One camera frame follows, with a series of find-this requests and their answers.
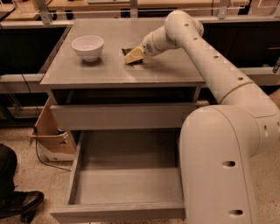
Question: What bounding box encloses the black leather shoe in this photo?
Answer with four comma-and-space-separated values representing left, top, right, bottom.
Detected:
0, 191, 45, 224

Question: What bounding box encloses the grey metal frame rail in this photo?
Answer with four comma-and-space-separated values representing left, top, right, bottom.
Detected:
0, 67, 280, 94

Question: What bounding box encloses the open grey middle drawer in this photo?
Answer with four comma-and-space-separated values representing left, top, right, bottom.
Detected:
51, 129, 186, 224

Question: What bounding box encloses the brown cardboard box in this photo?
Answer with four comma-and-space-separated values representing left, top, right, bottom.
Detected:
31, 99, 75, 161

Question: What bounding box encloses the black trouser leg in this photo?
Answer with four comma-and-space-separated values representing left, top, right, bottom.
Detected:
0, 144, 18, 200

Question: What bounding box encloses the grey drawer cabinet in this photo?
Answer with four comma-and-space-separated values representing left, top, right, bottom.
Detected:
41, 18, 204, 144

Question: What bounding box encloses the white ceramic bowl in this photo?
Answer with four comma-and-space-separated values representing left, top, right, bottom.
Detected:
72, 35, 104, 62

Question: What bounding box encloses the black power cable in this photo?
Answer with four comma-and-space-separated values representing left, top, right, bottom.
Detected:
33, 125, 73, 172

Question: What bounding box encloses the closed grey top drawer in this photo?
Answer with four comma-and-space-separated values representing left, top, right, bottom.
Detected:
51, 103, 197, 130

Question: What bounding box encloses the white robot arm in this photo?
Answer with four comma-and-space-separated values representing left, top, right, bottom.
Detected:
125, 10, 280, 224

